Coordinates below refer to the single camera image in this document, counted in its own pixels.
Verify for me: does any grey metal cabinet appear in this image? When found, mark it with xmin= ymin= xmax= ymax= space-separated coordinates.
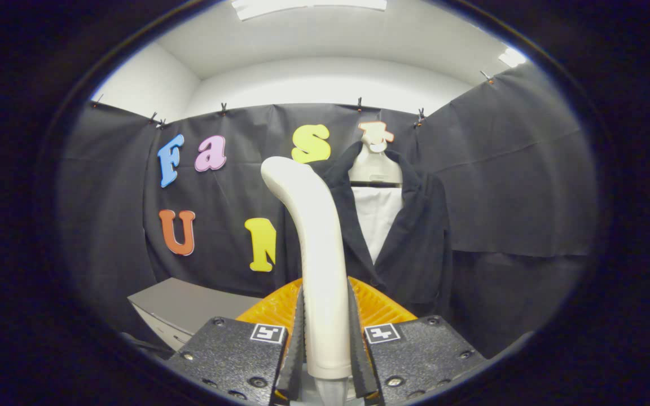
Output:
xmin=128 ymin=277 xmax=263 ymax=353

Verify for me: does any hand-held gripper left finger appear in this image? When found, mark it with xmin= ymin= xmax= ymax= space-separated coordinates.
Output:
xmin=166 ymin=277 xmax=307 ymax=406

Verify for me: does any long ceiling light panel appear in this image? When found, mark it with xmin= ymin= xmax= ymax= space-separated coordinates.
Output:
xmin=232 ymin=0 xmax=388 ymax=22

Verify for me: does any white mannequin torso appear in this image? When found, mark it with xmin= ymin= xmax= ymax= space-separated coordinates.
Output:
xmin=349 ymin=141 xmax=403 ymax=264

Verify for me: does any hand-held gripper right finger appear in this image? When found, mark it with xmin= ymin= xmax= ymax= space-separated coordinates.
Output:
xmin=348 ymin=276 xmax=488 ymax=405

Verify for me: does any white garment steamer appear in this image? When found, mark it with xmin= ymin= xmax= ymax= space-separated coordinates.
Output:
xmin=260 ymin=156 xmax=354 ymax=406

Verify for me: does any black jacket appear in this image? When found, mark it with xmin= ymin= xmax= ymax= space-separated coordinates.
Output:
xmin=283 ymin=142 xmax=454 ymax=322

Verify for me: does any small ceiling light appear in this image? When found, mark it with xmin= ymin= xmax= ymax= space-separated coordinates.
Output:
xmin=499 ymin=48 xmax=528 ymax=68

